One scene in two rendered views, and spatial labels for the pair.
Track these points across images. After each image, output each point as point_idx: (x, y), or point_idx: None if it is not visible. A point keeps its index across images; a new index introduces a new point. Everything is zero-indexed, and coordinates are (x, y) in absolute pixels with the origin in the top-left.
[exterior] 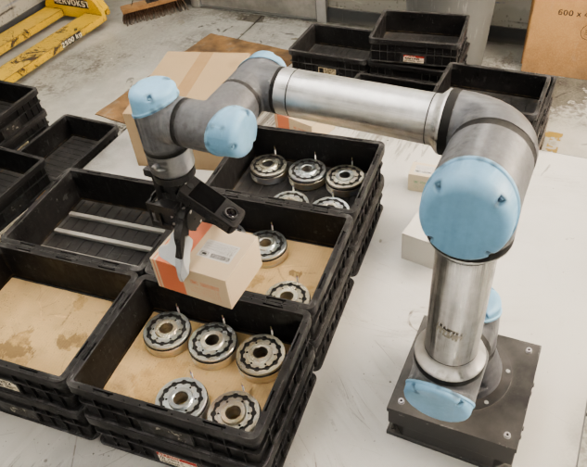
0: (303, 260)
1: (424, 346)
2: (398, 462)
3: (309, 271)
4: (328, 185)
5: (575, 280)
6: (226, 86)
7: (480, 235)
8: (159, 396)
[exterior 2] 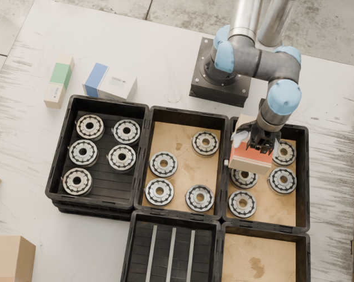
0: (166, 144)
1: (272, 47)
2: (256, 102)
3: (175, 139)
4: (98, 136)
5: (135, 30)
6: (267, 58)
7: None
8: (284, 191)
